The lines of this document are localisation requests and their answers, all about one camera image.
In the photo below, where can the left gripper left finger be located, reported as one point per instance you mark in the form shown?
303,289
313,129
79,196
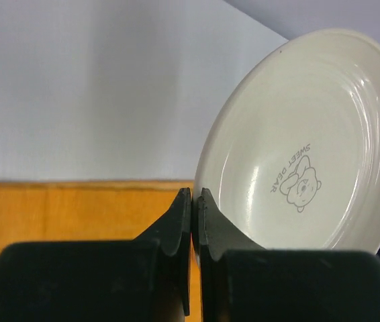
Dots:
142,279

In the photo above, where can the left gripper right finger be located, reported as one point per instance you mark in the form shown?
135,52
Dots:
240,281

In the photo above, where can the cream round plate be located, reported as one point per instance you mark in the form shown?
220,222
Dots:
293,157

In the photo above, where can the orange Mickey Mouse placemat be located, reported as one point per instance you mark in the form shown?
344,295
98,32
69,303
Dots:
82,210

